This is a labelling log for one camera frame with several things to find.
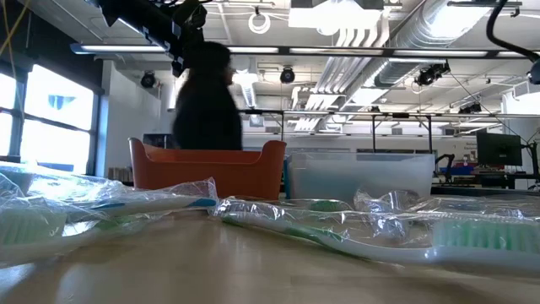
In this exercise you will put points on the blue crate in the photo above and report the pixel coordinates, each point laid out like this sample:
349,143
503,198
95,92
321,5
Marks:
457,170

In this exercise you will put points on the green white wrapped toothbrush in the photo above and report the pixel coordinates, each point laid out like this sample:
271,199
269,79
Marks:
331,205
29,228
379,252

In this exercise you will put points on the black background robot arm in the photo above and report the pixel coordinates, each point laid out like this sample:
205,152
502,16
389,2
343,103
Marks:
445,162

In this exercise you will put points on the black flat screen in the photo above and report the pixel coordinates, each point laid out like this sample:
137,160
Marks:
158,140

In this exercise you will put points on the orange plastic bin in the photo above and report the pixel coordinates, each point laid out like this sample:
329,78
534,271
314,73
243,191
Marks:
202,177

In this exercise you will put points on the black ceiling camera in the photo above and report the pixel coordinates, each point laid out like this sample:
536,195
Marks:
287,75
430,75
147,79

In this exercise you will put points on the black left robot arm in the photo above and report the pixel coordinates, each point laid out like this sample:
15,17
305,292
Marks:
139,21

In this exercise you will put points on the black computer monitor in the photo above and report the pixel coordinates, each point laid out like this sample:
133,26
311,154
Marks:
500,148

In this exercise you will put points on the clear wrapped toothbrush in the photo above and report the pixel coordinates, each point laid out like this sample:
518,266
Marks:
485,207

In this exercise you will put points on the overhead light bar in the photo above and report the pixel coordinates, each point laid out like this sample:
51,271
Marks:
439,53

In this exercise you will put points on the teal plastic bin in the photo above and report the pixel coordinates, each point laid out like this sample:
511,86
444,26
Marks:
287,181

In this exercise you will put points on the silver ventilation duct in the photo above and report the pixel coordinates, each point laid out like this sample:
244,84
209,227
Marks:
401,72

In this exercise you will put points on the black metal rack frame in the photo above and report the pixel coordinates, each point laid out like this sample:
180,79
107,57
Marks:
282,126
374,135

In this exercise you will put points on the blue white wrapped toothbrush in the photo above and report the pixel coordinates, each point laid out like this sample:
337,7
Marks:
160,205

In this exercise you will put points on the cluttered work desk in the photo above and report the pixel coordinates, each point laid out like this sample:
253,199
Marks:
506,179

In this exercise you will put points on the clear plastic bin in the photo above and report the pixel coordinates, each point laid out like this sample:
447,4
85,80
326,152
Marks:
363,177

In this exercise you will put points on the person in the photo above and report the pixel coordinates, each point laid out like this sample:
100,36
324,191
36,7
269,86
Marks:
206,110

